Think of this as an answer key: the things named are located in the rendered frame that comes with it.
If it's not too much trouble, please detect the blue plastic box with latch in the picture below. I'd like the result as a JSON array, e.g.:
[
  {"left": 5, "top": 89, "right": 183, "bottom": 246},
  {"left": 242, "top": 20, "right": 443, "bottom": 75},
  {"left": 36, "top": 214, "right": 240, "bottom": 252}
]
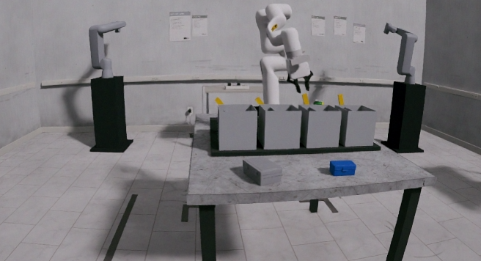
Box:
[{"left": 329, "top": 161, "right": 356, "bottom": 176}]

